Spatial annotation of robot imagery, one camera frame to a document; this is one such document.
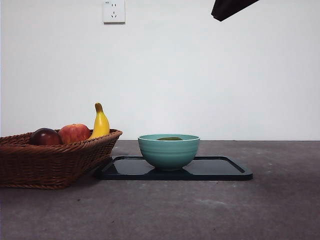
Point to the green avocado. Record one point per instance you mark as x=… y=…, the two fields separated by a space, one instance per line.
x=168 y=138

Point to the dark red plum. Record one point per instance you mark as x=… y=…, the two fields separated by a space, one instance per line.
x=46 y=137

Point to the yellow banana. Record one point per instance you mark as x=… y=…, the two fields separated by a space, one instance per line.
x=101 y=125

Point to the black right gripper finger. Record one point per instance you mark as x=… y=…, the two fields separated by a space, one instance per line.
x=227 y=8

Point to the red apple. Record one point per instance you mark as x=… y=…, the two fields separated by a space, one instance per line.
x=75 y=133

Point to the teal ribbed bowl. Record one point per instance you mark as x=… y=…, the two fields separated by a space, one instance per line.
x=170 y=155

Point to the white wall socket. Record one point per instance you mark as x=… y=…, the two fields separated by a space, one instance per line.
x=114 y=12

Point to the brown wicker basket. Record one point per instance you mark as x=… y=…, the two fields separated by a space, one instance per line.
x=50 y=165

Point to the black rectangular tray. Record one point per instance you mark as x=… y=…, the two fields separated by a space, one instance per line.
x=220 y=170

